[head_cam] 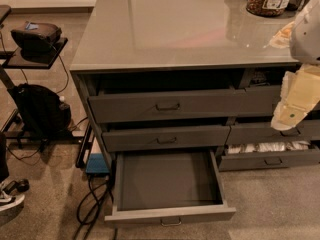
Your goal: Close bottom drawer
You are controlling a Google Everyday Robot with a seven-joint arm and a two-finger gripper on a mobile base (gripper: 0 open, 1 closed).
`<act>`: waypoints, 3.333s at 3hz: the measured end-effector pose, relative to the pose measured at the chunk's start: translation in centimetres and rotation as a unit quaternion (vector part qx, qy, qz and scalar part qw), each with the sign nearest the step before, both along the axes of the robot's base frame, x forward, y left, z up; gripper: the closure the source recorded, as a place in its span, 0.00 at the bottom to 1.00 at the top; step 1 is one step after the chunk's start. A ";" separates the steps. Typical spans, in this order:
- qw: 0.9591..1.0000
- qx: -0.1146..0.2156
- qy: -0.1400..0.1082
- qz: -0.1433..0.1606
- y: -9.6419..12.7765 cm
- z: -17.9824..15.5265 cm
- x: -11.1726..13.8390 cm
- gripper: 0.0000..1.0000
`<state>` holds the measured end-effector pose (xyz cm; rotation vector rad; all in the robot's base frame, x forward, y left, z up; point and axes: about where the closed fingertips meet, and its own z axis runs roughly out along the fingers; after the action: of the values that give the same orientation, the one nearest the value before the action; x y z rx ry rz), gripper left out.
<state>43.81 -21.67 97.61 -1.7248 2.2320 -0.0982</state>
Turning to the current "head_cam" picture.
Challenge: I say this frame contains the black backpack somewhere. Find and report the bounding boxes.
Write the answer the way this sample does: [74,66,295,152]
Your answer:
[10,83,71,139]

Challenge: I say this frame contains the grey drawer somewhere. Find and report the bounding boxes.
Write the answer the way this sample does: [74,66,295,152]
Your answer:
[102,125,230,152]
[219,145,320,171]
[226,120,320,145]
[88,86,280,123]
[105,149,236,227]

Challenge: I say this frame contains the grey drawer cabinet with countertop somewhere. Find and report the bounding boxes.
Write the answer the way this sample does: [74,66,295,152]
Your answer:
[69,0,320,172]

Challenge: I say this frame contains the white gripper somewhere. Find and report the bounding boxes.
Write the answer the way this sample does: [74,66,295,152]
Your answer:
[271,64,320,131]

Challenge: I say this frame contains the blue box on floor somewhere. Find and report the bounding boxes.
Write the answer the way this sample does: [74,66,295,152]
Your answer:
[86,153,109,174]

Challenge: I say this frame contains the black cables on floor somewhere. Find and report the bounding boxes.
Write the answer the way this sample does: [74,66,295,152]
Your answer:
[72,174,119,240]

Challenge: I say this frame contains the black caster wheel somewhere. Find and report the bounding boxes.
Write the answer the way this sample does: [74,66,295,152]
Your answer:
[5,179,29,194]

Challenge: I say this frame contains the white packets in drawer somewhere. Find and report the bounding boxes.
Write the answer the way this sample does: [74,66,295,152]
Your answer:
[227,141,311,154]

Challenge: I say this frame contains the black bag on stand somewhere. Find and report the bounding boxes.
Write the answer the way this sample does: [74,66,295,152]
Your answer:
[11,21,62,52]

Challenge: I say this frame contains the black and white sneaker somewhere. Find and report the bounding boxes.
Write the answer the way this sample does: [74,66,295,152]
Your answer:
[0,182,25,213]

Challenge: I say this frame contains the black stand with tray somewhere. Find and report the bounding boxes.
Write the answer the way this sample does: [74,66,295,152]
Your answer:
[0,4,84,148]

